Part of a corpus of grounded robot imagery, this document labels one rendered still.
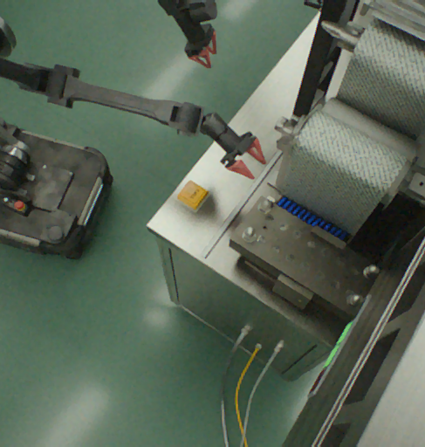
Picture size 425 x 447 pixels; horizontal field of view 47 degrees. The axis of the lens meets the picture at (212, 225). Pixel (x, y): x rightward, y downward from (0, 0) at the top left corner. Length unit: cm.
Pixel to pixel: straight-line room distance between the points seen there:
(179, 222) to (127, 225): 102
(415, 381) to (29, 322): 201
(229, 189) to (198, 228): 17
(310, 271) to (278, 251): 10
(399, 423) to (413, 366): 7
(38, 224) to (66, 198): 17
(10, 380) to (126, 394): 51
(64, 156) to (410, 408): 207
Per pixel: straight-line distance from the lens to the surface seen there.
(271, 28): 325
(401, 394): 64
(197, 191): 150
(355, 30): 132
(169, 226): 148
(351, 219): 132
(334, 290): 132
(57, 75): 145
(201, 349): 228
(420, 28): 124
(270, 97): 174
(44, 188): 237
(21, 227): 234
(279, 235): 134
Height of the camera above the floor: 225
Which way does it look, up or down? 66 degrees down
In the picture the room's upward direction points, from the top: 3 degrees clockwise
